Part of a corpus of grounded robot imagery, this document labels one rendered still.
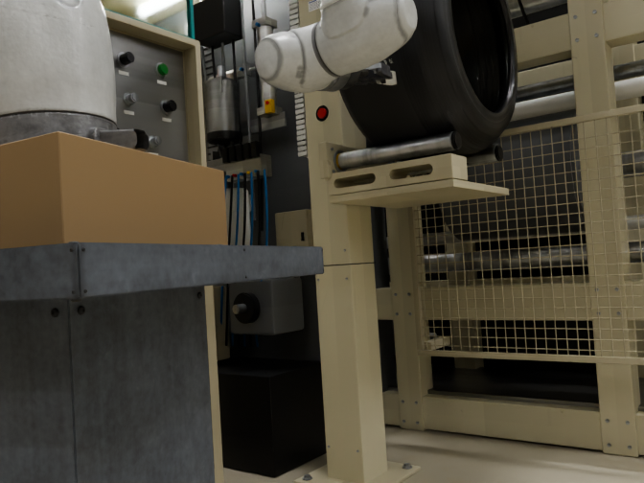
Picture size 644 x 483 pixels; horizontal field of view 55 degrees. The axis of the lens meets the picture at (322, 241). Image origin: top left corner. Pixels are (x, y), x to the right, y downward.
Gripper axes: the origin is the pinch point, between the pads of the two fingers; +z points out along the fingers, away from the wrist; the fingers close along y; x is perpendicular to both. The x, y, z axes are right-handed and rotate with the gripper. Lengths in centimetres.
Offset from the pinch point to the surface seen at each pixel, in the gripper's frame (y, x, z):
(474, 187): -9.3, 27.7, 20.8
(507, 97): -11.7, 4.5, 45.3
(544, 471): -11, 110, 42
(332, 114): 30.7, 1.8, 21.4
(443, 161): -7.2, 20.5, 9.1
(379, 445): 27, 98, 18
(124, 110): 61, -4, -26
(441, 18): -12.1, -10.8, 6.6
